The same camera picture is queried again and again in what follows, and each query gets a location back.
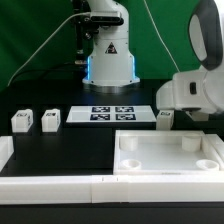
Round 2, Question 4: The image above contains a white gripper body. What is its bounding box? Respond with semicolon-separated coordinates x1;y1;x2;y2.
156;70;224;114

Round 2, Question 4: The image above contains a white square tabletop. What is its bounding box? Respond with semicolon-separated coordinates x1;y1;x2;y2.
113;130;224;175

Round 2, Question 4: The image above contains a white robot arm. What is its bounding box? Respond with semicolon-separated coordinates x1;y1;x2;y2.
83;0;224;114

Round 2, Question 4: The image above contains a white U-shaped fence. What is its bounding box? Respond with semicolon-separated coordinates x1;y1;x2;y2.
0;133;224;205

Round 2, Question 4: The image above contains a white tag plate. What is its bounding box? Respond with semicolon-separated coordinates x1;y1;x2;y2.
66;105;156;123

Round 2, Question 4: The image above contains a black camera on base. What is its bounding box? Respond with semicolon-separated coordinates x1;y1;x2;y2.
90;11;124;26

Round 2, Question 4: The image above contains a white cable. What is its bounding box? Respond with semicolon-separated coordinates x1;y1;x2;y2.
6;11;92;88

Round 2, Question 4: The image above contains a black cable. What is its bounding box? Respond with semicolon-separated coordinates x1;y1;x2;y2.
13;63;88;84

